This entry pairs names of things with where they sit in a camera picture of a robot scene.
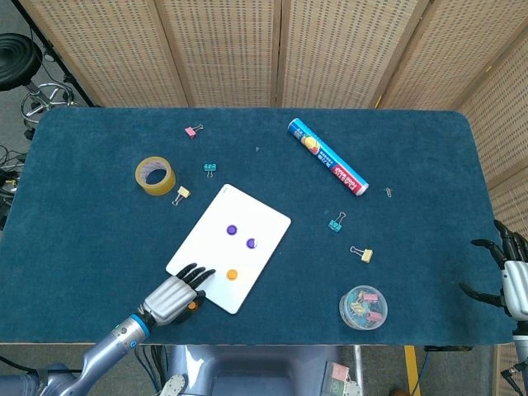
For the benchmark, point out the purple round magnet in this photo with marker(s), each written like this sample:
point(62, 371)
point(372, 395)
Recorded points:
point(232, 229)
point(252, 243)

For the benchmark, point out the woven wooden folding screen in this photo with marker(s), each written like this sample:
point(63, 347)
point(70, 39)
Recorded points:
point(227, 49)

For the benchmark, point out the clear jar of binder clips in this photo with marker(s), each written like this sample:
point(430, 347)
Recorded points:
point(363, 307)

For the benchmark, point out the blue plastic food wrap roll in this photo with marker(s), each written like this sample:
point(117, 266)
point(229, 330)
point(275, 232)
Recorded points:
point(328, 156)

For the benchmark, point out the yellow packing tape roll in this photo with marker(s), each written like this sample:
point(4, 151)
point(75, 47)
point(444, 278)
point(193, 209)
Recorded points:
point(165, 188)

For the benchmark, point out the white rectangular board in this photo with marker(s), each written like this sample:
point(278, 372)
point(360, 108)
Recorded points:
point(255, 214)

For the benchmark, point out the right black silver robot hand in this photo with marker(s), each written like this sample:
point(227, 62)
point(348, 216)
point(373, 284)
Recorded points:
point(517, 284)

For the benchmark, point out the green binder clip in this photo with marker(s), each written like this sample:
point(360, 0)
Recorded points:
point(210, 167)
point(334, 225)

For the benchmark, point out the blue carpet table mat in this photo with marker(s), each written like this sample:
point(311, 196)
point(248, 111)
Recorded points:
point(82, 247)

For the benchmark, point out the small metal paper clip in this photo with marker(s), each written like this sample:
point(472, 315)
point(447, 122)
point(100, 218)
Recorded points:
point(387, 191)

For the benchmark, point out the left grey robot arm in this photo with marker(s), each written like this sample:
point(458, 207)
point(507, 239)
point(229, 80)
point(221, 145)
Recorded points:
point(107, 350)

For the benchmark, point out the black round stool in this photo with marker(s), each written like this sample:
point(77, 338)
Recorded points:
point(16, 57)

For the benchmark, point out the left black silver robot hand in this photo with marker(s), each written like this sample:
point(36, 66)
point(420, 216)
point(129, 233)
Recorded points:
point(169, 299)

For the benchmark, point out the grey robot torso base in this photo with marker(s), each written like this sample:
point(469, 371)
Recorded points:
point(247, 371)

